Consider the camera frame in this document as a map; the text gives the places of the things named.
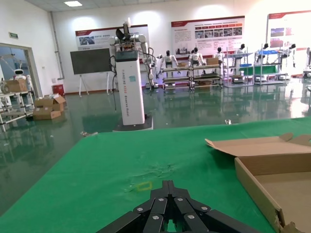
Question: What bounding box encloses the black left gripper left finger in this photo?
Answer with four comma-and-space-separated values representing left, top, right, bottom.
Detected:
97, 181, 170, 233

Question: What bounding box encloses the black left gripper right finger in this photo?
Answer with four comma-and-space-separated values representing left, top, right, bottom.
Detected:
169, 181, 261, 233

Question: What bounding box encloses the cardboard box with torn rim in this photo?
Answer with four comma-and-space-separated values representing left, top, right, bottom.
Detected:
205, 133, 311, 233

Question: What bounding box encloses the closed cardboard box on floor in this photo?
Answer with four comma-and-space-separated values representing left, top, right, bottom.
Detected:
32, 107, 62, 121

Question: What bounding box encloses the open cardboard box on floor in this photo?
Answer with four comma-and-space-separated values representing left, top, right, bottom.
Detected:
34, 95, 67, 113

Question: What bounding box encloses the red box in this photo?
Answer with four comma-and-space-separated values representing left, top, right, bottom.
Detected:
52, 84, 65, 96

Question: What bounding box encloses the cardboard box on rack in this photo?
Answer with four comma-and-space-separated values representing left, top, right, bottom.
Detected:
5, 78, 28, 93

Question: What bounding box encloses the yellow rubber band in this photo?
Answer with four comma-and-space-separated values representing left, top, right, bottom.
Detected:
136, 182, 153, 191

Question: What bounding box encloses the green table cloth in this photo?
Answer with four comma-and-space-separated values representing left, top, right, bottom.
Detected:
0, 116, 311, 233

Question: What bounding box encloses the low roller workbench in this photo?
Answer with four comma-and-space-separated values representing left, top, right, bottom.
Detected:
161, 65, 193, 91
191, 63, 224, 90

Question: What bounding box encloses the white humanoid robot black head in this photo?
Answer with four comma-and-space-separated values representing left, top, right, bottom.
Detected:
258, 43, 271, 62
155, 50, 180, 80
235, 43, 246, 65
281, 43, 297, 69
214, 47, 226, 67
188, 47, 207, 74

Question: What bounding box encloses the dark display screen on stand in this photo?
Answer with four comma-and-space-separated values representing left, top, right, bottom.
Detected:
69, 48, 118, 97

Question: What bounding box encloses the white pipe rack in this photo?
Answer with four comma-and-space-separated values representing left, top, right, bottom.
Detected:
0, 89, 35, 126

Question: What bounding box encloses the wide red white info board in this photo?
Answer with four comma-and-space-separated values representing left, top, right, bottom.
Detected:
171, 15, 246, 58

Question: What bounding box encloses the small white round-head robot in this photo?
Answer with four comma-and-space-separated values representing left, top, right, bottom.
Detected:
13, 68, 28, 81

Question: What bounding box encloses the tall red white info board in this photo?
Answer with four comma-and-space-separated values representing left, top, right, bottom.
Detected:
267, 10, 311, 51

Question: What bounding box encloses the white tube frame rack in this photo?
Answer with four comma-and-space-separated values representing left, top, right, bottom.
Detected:
253, 43, 292, 86
223, 47, 255, 88

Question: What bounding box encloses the red white wall poster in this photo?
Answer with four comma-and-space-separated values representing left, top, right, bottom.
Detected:
75, 23, 150, 51

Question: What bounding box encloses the white wall pipe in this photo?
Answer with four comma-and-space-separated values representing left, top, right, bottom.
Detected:
49, 10, 66, 80

